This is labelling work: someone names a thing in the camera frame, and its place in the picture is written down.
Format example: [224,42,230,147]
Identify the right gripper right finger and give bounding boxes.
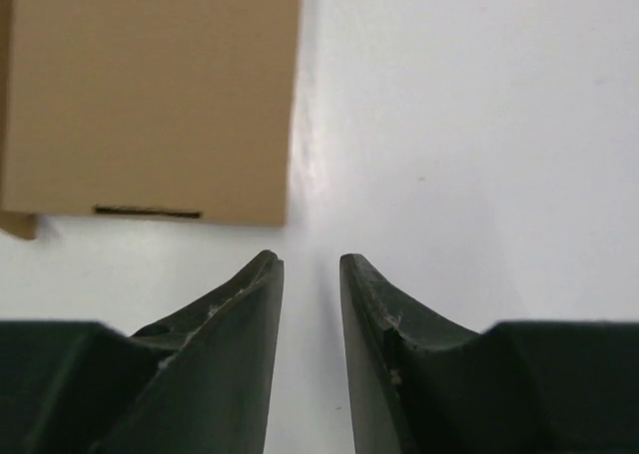
[339,253,638,453]

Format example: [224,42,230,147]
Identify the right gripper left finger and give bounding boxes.
[1,250,284,453]

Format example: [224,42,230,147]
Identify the cardboard box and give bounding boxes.
[1,0,301,239]

